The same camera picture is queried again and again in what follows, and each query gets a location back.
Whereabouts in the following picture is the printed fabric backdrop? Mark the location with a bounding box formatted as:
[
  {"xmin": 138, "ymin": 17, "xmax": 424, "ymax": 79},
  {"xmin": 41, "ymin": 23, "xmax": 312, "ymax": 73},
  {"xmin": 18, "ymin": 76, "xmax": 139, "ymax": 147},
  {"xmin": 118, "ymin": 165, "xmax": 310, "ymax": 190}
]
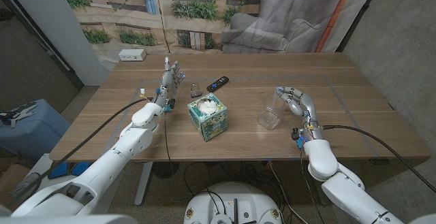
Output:
[{"xmin": 56, "ymin": 0, "xmax": 381, "ymax": 70}]

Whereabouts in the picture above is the white power strip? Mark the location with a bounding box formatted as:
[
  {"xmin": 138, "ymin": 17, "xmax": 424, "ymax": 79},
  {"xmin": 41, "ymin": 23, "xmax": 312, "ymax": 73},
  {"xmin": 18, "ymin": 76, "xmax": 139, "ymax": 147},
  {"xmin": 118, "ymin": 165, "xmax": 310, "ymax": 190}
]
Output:
[{"xmin": 118, "ymin": 48, "xmax": 147, "ymax": 62}]

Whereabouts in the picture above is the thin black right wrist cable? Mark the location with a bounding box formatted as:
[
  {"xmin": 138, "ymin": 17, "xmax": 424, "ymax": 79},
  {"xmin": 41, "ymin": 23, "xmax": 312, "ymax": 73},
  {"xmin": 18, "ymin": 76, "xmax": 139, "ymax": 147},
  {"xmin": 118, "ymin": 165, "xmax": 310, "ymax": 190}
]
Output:
[{"xmin": 298, "ymin": 145, "xmax": 325, "ymax": 224}]

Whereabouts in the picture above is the brown cardboard box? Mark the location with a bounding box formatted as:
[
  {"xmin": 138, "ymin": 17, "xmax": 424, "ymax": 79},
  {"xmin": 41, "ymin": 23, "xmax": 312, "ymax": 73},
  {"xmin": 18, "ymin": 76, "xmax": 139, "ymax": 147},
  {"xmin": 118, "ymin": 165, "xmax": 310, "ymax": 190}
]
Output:
[{"xmin": 0, "ymin": 163, "xmax": 31, "ymax": 197}]

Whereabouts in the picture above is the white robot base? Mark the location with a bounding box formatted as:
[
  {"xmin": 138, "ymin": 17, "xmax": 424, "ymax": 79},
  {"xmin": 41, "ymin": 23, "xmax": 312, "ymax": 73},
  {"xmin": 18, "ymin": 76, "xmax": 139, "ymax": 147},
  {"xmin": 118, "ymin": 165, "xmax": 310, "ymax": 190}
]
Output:
[{"xmin": 183, "ymin": 182, "xmax": 283, "ymax": 224}]

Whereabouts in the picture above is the small white connector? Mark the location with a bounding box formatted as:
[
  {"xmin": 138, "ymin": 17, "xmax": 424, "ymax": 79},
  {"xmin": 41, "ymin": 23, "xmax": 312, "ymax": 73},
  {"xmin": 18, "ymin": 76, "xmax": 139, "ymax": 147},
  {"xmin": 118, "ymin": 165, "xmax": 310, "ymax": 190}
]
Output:
[{"xmin": 138, "ymin": 87, "xmax": 153, "ymax": 103}]

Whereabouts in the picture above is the white table leg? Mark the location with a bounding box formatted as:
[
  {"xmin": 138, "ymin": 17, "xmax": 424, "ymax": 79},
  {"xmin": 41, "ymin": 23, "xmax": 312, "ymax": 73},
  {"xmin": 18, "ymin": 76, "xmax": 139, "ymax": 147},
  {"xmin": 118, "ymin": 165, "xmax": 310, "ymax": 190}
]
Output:
[
  {"xmin": 308, "ymin": 178, "xmax": 328, "ymax": 206},
  {"xmin": 134, "ymin": 161, "xmax": 154, "ymax": 207}
]

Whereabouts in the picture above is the blue flat panel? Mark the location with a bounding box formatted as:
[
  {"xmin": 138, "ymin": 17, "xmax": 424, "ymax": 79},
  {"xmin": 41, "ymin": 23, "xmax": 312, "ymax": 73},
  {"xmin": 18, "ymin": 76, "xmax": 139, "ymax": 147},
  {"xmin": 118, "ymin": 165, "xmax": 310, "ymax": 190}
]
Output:
[{"xmin": 47, "ymin": 161, "xmax": 91, "ymax": 180}]

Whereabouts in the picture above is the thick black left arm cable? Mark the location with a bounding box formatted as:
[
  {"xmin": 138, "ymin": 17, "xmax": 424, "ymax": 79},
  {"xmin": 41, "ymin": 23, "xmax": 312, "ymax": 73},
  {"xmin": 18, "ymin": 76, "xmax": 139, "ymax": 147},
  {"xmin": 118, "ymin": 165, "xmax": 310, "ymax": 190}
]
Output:
[{"xmin": 6, "ymin": 97, "xmax": 154, "ymax": 206}]

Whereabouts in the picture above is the thin black left wrist cable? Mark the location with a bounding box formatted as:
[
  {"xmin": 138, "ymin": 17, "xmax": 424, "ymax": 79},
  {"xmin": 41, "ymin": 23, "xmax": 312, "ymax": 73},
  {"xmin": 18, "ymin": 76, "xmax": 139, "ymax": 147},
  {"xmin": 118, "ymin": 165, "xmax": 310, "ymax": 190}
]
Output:
[{"xmin": 163, "ymin": 110, "xmax": 174, "ymax": 164}]

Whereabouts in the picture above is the grey tool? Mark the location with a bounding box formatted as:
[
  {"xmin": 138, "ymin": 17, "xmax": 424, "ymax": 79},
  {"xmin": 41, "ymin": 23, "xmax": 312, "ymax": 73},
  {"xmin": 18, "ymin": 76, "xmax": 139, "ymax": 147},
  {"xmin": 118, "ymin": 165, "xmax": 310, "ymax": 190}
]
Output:
[{"xmin": 0, "ymin": 101, "xmax": 39, "ymax": 129}]

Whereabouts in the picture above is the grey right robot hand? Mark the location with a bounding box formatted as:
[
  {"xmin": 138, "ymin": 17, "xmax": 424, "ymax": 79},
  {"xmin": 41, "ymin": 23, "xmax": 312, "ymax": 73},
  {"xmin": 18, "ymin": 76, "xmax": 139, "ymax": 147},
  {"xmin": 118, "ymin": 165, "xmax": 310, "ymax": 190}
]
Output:
[{"xmin": 275, "ymin": 86, "xmax": 324, "ymax": 142}]

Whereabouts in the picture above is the teal patterned tissue box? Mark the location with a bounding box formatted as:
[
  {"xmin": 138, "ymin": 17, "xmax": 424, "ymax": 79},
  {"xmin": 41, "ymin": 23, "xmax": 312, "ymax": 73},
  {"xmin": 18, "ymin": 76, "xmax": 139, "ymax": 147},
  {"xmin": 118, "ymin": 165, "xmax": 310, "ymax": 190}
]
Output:
[{"xmin": 187, "ymin": 92, "xmax": 229, "ymax": 142}]

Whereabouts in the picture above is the blue storage bin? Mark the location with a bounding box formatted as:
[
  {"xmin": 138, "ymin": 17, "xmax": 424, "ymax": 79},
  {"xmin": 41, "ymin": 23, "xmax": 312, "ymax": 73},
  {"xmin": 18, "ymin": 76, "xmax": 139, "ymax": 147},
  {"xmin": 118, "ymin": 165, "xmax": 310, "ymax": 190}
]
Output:
[{"xmin": 0, "ymin": 98, "xmax": 72, "ymax": 163}]

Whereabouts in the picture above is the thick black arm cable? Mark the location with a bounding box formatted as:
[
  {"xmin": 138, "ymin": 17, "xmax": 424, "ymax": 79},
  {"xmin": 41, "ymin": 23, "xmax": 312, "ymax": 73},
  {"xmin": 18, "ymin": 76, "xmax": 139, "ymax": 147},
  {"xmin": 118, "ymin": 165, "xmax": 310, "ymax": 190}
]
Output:
[
  {"xmin": 322, "ymin": 124, "xmax": 436, "ymax": 194},
  {"xmin": 6, "ymin": 97, "xmax": 154, "ymax": 206}
]

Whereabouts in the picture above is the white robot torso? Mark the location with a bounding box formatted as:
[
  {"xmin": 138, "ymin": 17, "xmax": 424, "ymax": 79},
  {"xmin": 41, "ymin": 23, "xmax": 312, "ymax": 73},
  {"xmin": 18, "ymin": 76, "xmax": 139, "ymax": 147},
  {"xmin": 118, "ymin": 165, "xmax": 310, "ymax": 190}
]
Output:
[{"xmin": 0, "ymin": 204, "xmax": 436, "ymax": 224}]

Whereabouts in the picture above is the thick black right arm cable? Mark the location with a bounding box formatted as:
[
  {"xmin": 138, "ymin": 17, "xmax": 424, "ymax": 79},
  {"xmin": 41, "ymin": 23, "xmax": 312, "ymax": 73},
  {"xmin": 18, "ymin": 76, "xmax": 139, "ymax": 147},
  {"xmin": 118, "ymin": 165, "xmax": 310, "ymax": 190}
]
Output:
[{"xmin": 322, "ymin": 124, "xmax": 436, "ymax": 194}]

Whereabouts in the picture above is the clear plastic cup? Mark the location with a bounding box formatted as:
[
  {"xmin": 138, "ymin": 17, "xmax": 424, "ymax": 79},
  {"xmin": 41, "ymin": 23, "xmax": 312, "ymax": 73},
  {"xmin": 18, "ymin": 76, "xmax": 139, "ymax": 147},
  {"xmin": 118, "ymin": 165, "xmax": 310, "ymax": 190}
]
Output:
[{"xmin": 258, "ymin": 93, "xmax": 286, "ymax": 131}]

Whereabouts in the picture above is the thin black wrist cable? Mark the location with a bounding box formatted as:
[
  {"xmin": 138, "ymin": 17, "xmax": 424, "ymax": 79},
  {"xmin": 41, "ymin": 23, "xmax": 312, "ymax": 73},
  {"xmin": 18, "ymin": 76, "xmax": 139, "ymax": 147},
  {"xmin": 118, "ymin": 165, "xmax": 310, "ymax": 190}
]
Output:
[
  {"xmin": 163, "ymin": 110, "xmax": 174, "ymax": 164},
  {"xmin": 298, "ymin": 145, "xmax": 325, "ymax": 224}
]

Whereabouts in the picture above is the white floor cable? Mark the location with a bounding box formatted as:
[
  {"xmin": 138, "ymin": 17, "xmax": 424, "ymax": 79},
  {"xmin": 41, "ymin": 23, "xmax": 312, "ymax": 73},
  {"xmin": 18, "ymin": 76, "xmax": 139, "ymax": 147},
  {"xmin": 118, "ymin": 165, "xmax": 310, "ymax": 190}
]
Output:
[{"xmin": 268, "ymin": 161, "xmax": 300, "ymax": 224}]

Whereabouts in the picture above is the black TV remote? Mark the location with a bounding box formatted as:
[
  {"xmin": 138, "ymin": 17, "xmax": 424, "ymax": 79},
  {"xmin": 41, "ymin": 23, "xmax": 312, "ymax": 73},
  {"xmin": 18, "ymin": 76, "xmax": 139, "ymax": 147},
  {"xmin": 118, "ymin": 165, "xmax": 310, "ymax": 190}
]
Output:
[{"xmin": 206, "ymin": 76, "xmax": 230, "ymax": 93}]

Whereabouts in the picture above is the silver padlock with blue base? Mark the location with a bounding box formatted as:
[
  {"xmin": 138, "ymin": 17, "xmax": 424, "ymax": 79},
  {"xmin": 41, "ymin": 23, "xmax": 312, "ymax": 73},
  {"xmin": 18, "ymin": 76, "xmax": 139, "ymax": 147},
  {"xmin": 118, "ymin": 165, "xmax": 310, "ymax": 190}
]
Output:
[{"xmin": 189, "ymin": 83, "xmax": 202, "ymax": 99}]

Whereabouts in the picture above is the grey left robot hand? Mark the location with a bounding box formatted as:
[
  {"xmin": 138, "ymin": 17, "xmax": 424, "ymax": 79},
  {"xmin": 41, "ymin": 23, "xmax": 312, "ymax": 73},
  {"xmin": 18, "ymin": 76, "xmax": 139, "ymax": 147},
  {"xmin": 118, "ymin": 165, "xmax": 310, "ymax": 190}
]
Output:
[{"xmin": 155, "ymin": 56, "xmax": 186, "ymax": 113}]

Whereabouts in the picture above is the black round floor disc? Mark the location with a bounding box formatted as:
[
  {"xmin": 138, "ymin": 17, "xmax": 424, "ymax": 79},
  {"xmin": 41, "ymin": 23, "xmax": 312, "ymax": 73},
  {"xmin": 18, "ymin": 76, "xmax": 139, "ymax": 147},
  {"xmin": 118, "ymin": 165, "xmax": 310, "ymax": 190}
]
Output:
[{"xmin": 152, "ymin": 161, "xmax": 181, "ymax": 180}]

